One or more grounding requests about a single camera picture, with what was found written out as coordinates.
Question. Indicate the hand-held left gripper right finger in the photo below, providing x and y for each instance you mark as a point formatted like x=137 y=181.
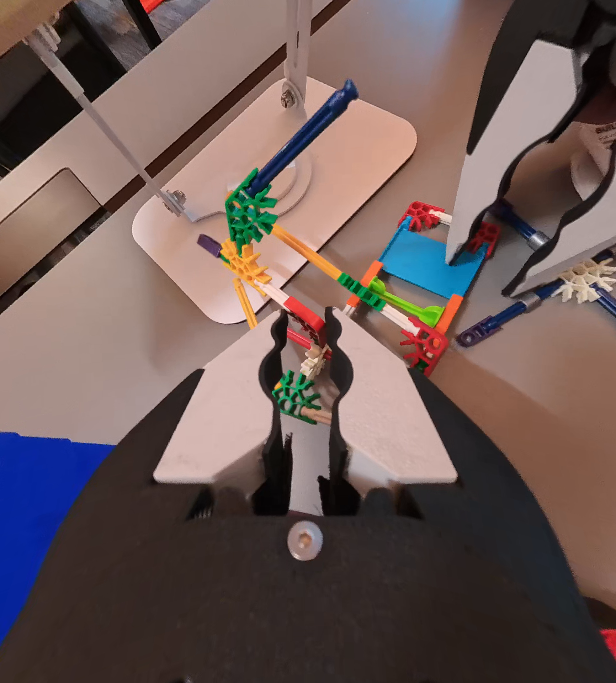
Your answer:
x=398 y=427

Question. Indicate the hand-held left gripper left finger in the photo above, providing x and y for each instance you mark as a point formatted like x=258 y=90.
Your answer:
x=217 y=427

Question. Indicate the colourful toy construction model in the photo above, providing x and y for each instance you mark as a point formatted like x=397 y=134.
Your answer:
x=425 y=261

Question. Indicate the instruction booklet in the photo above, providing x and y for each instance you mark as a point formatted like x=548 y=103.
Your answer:
x=596 y=154

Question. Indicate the blue rod cross assembly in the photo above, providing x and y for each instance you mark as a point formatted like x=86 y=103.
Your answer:
x=585 y=280

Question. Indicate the blue plastic bin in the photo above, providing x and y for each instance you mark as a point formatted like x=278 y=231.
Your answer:
x=20 y=533

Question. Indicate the clear suction dome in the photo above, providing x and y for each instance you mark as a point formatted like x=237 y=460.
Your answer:
x=297 y=187

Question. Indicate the orange block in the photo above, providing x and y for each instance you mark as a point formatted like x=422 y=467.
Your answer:
x=156 y=5

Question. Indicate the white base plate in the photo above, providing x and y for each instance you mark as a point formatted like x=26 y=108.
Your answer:
x=340 y=160

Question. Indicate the white mount bracket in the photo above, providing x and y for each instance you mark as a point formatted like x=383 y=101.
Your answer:
x=300 y=128

